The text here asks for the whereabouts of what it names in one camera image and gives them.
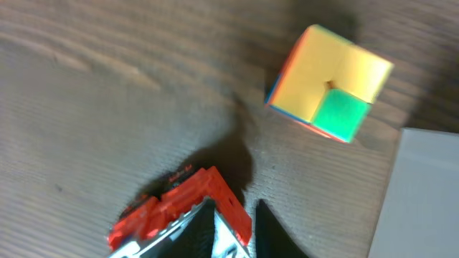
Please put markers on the colourful puzzle cube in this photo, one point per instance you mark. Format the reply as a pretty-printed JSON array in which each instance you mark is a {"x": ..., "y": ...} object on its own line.
[{"x": 328, "y": 84}]

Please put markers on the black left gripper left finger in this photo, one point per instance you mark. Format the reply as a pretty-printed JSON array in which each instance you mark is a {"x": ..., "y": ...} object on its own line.
[{"x": 193, "y": 236}]

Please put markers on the white cardboard box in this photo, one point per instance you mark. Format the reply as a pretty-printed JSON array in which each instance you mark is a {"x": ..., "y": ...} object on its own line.
[{"x": 419, "y": 215}]

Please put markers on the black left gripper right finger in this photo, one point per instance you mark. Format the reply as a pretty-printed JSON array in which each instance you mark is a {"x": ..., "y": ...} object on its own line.
[{"x": 271, "y": 239}]

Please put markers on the red toy truck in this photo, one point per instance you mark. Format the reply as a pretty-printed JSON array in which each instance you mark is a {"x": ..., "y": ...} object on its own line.
[{"x": 145, "y": 220}]

